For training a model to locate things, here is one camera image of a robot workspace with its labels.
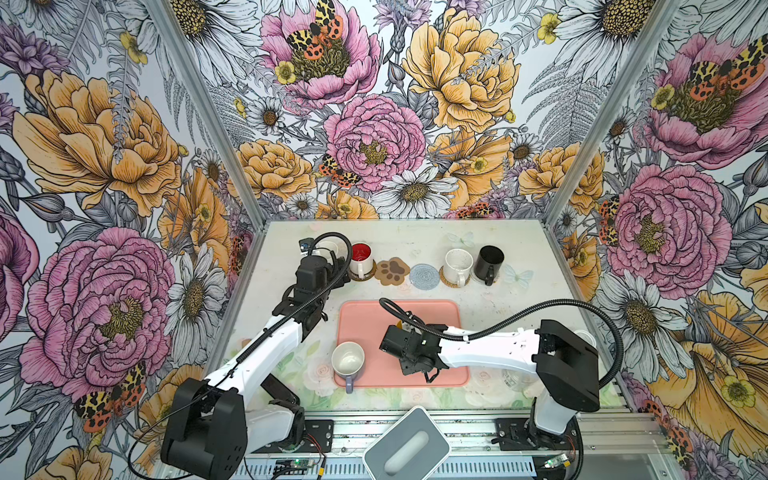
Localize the woven wicker round coaster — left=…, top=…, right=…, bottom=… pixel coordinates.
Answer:
left=439, top=267, right=470, bottom=289

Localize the brown paw print coaster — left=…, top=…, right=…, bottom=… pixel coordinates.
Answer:
left=374, top=257, right=411, bottom=286

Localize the black mug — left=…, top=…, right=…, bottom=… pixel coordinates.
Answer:
left=473, top=245, right=505, bottom=286

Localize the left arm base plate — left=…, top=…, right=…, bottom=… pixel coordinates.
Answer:
left=255, top=419, right=335, bottom=454

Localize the green circuit board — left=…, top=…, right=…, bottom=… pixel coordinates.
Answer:
left=272, top=460, right=309, bottom=477

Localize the glossy brown round coaster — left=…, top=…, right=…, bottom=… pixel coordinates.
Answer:
left=348, top=263, right=377, bottom=282

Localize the black rectangular remote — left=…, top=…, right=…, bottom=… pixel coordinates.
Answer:
left=261, top=374, right=300, bottom=405

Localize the aluminium front rail frame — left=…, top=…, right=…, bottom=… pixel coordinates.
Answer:
left=152, top=407, right=679, bottom=480

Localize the grey blue round coaster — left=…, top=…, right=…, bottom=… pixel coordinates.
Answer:
left=409, top=263, right=440, bottom=291

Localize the white mug off tray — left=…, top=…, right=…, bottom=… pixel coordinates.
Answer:
left=314, top=237, right=348, bottom=264

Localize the white mug purple handle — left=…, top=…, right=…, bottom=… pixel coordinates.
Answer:
left=331, top=341, right=366, bottom=394

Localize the pink rectangular tray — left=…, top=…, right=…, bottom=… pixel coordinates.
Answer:
left=337, top=300, right=461, bottom=388

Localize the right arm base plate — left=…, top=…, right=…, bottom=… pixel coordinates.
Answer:
left=491, top=417, right=581, bottom=451

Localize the white mug red inside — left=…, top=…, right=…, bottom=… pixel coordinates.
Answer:
left=350, top=243, right=375, bottom=277

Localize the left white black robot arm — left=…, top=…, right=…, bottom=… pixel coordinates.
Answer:
left=160, top=232, right=352, bottom=479

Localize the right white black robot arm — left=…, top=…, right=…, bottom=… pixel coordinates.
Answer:
left=379, top=298, right=625, bottom=450

